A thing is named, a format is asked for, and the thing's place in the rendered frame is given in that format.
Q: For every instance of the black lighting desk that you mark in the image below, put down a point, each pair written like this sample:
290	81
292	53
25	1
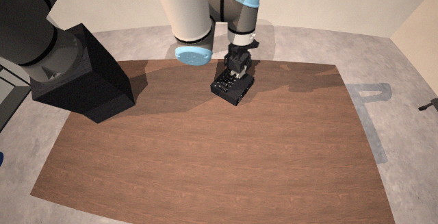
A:
230	88

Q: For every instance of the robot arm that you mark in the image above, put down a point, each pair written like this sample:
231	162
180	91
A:
49	54

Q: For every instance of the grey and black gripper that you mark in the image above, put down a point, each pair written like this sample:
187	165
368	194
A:
241	59

